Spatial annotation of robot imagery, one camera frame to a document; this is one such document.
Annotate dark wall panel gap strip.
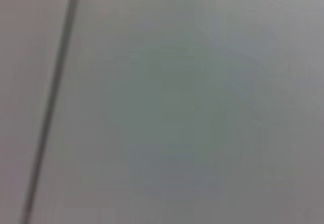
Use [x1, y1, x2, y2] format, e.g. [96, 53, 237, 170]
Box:
[18, 0, 85, 224]

